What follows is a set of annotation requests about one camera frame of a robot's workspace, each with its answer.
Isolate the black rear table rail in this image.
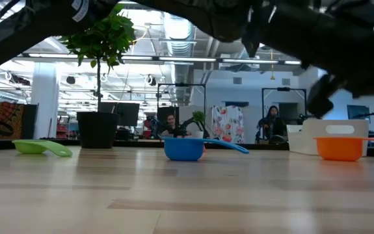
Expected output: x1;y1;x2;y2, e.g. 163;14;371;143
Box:
0;138;374;159

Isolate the orange patterned wall panel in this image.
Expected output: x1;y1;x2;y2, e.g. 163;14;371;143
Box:
0;101;38;140

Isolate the green leafy indoor tree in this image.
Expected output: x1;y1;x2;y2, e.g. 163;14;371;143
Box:
59;3;137;113

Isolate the white plastic basket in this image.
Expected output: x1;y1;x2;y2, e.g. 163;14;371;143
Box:
286;118;369;156

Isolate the green plastic measuring cup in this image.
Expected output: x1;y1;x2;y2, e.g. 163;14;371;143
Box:
12;139;73;158

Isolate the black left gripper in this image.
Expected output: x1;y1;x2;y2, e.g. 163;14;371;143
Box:
133;0;263;59

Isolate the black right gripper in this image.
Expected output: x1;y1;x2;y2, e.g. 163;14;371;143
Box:
300;38;374;118

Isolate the long ceiling light rail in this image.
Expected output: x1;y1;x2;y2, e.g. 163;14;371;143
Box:
14;53;302;66

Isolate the white structural column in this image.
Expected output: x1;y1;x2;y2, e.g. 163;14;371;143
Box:
30;62;60;140

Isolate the yellow hanging pendant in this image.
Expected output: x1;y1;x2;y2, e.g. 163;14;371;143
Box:
269;48;276;81

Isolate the dark wall monitor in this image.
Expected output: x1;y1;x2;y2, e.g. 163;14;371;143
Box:
347;104;371;120

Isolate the person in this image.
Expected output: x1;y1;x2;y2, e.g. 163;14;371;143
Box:
256;105;287;144
159;113;183;138

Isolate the small green plant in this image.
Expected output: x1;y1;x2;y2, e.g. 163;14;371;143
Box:
191;110;207;133

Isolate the blue plastic measuring cup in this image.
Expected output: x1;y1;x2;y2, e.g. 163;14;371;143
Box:
163;136;250;162

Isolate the silver ceiling air duct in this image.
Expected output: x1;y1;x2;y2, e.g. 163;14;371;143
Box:
162;12;196;105

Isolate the black plant pot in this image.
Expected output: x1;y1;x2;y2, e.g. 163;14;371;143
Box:
76;111;121;150

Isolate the black metal frame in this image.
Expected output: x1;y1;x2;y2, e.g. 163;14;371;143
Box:
261;86;308;144
156;83;207;137

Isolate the wide black monitor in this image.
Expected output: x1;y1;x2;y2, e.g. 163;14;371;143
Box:
99;101;140;127

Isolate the floral print curtain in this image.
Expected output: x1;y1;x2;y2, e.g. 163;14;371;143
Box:
211;105;245;144

